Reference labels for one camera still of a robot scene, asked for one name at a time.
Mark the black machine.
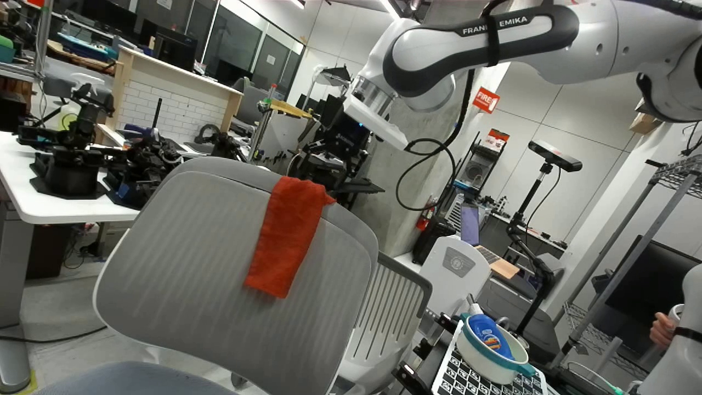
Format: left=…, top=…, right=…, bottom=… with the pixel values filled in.
left=304, top=91, right=354, bottom=160

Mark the black stereo camera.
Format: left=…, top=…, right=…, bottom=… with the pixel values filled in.
left=527, top=140, right=585, bottom=176

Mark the purple container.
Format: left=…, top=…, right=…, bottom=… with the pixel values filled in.
left=459, top=202, right=482, bottom=249

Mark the black wire shelf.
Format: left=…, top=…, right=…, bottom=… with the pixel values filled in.
left=440, top=130, right=511, bottom=244

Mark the black camera rig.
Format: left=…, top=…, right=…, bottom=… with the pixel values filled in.
left=15, top=82, right=119, bottom=202

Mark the orange cloth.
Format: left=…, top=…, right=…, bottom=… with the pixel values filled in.
left=243, top=174, right=337, bottom=300

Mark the blue bottle white cap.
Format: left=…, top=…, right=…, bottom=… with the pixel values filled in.
left=467, top=302, right=515, bottom=356

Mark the white plastic jug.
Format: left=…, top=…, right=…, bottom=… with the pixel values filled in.
left=418, top=234, right=493, bottom=315

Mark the grey mesh back office chair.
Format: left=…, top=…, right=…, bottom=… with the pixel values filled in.
left=40, top=154, right=379, bottom=395

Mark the red wall sign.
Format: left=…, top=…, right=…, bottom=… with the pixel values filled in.
left=470, top=83, right=502, bottom=117

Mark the white work table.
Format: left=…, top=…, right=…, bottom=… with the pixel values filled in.
left=0, top=130, right=143, bottom=392

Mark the brown cardboard box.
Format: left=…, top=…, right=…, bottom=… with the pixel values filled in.
left=490, top=257, right=521, bottom=283

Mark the red shelf label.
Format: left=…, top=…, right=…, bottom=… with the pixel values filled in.
left=484, top=128, right=511, bottom=152

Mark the white bowl teal rim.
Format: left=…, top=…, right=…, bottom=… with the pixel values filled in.
left=453, top=313, right=530, bottom=387

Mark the black mechanical gadget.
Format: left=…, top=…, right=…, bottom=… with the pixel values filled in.
left=100, top=97, right=188, bottom=211

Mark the white cabinet yellow top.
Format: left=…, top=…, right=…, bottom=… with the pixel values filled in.
left=251, top=97, right=315, bottom=167

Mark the black camera tripod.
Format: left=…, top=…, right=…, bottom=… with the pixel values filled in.
left=505, top=170, right=557, bottom=337

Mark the dark glass partition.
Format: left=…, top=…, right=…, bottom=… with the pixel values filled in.
left=134, top=0, right=304, bottom=100

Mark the black desk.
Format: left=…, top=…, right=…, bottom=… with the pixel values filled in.
left=331, top=174, right=387, bottom=211

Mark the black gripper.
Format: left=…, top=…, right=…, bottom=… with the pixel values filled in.
left=310, top=108, right=378, bottom=188

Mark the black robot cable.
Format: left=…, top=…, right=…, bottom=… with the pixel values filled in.
left=392, top=67, right=478, bottom=216

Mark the red fire extinguisher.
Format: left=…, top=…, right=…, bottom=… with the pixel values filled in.
left=413, top=196, right=439, bottom=234

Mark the black flat screen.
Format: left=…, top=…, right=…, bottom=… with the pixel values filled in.
left=589, top=234, right=702, bottom=369

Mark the black floor cable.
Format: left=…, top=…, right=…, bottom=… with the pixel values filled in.
left=0, top=324, right=107, bottom=347

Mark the grey wire rack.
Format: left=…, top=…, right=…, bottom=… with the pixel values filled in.
left=547, top=156, right=702, bottom=369

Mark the brown wall box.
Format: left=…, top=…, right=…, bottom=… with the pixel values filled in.
left=629, top=108, right=664, bottom=137

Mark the white tiled wooden box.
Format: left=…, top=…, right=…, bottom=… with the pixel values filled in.
left=107, top=46, right=245, bottom=146

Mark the cluttered storage shelf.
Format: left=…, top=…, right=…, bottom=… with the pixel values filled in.
left=0, top=0, right=123, bottom=83

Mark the person bare hand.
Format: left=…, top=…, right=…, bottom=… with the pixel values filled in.
left=648, top=309, right=683, bottom=352

